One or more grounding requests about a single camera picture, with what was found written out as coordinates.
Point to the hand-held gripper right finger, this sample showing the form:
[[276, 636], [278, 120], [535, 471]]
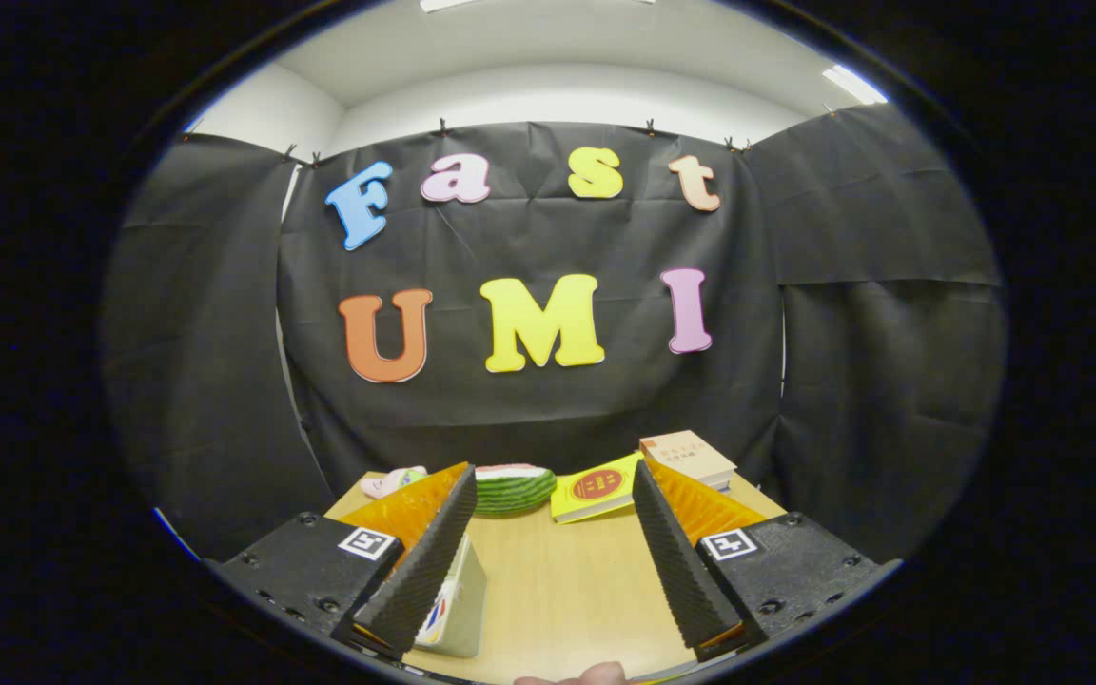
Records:
[[676, 571]]

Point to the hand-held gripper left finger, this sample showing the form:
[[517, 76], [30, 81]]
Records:
[[429, 566]]

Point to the beige fabric storage box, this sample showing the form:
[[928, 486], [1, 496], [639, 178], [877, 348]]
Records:
[[467, 599]]

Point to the pink and green plush toy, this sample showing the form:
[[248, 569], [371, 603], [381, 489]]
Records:
[[391, 482]]

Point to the white paperback book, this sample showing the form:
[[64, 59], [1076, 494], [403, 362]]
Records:
[[721, 483]]

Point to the yellow book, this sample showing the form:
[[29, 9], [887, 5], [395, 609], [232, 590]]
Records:
[[596, 490]]

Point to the watermelon slice plush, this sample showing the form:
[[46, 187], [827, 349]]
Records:
[[515, 487]]

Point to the small ceiling light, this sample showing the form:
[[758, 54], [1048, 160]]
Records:
[[854, 84]]

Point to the long ceiling light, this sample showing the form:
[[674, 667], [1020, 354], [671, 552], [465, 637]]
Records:
[[529, 4]]

